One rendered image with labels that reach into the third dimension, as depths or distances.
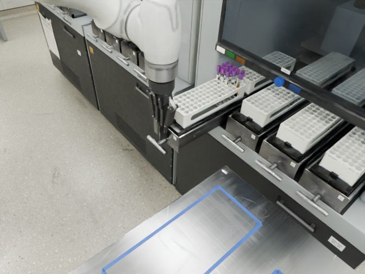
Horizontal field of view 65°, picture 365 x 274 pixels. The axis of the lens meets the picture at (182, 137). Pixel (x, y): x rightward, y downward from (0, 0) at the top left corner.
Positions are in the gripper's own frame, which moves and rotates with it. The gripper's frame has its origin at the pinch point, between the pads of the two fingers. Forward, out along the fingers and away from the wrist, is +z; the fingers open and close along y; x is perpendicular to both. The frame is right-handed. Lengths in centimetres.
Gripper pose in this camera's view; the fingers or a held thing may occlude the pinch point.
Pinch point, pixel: (162, 130)
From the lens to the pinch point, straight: 93.8
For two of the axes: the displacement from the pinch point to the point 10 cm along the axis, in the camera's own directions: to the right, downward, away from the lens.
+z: -0.4, 7.3, 6.8
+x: -7.7, 4.2, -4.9
